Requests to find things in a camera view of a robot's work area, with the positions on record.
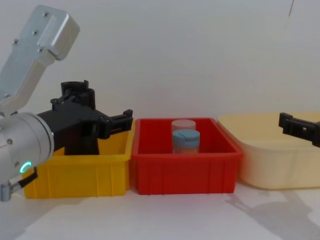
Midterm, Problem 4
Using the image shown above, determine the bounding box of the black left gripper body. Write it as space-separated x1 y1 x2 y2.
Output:
36 106 102 153

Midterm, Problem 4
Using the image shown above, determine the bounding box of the cream plastic bin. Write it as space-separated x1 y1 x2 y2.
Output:
216 111 320 192

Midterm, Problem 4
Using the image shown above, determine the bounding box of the yellow plastic bin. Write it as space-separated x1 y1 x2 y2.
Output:
23 117 136 200

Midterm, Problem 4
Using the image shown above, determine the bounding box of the clear jar with white lid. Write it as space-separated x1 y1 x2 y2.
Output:
171 119 197 133

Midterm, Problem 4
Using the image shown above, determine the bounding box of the blue-lidded toothpick jar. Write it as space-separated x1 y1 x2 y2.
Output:
171 129 202 155

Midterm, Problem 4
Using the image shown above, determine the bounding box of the red plastic bin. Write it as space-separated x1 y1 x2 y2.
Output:
130 117 244 196

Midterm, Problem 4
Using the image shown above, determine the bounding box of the thin dark wrist cable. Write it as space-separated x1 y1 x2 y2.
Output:
0 171 39 202

